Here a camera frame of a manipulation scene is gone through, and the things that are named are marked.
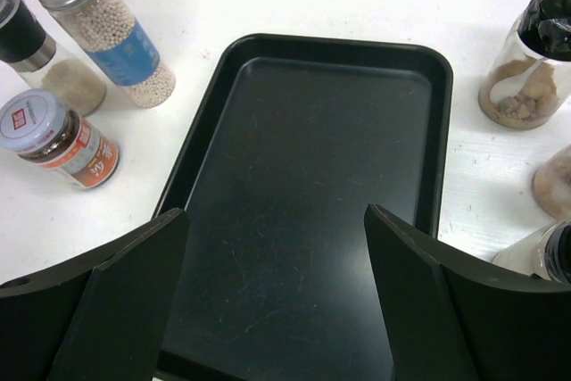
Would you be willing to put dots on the orange label sauce jar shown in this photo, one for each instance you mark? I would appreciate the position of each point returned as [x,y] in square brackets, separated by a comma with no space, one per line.
[41,129]

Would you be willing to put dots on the black rectangular tray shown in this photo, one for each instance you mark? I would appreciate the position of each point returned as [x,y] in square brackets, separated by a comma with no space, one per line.
[294,138]

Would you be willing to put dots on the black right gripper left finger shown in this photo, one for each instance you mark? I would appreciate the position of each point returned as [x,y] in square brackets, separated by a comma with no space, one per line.
[100,315]

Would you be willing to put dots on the pink lid glass jar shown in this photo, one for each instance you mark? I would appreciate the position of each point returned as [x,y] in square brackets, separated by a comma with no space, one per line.
[551,185]

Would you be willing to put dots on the black lid white powder jar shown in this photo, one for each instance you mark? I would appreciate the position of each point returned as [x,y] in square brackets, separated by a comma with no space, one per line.
[545,253]

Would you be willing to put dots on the black top grinder bottle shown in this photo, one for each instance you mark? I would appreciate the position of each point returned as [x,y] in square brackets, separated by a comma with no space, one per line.
[44,63]

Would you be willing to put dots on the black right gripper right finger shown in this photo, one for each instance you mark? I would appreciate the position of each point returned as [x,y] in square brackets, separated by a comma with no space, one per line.
[451,316]

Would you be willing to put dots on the tall jar white beads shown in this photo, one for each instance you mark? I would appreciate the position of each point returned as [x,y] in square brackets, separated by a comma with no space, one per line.
[112,37]

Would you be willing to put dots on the black knob lid spice jar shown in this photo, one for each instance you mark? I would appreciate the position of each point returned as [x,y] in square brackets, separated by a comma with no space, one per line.
[530,77]

